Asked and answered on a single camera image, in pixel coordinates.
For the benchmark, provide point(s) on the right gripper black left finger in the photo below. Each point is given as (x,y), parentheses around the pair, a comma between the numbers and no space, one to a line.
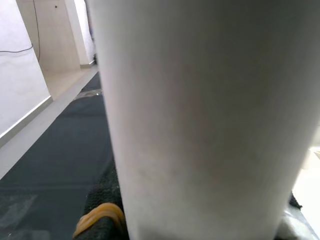
(105,192)

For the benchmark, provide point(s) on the white plastic table leg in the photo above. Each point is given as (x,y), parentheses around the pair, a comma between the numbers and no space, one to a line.
(200,112)

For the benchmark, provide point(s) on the black tablecloth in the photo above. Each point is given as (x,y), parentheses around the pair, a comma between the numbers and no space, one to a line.
(50,162)

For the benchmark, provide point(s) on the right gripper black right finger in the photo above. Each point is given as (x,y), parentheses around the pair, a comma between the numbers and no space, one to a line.
(296,225)

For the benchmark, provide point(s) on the tan rubber band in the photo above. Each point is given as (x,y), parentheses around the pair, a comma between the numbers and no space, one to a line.
(98,212)

